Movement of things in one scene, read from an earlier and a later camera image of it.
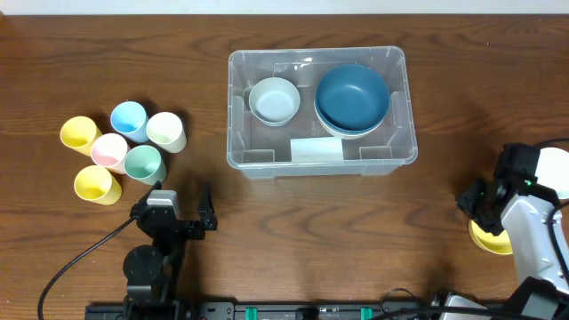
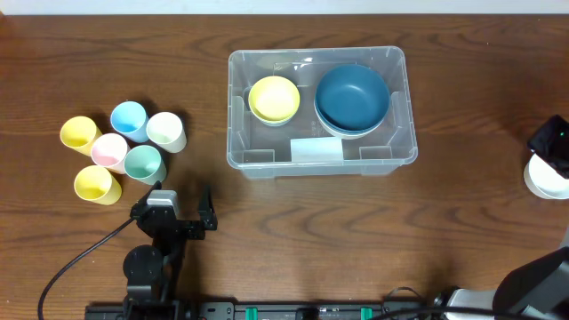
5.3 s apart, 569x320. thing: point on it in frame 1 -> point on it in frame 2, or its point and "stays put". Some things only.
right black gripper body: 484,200 -> 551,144
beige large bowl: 345,136 stays put
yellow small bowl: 499,244 -> 274,99
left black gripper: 176,227 stays put
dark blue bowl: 353,97 stays put
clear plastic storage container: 320,112 stays put
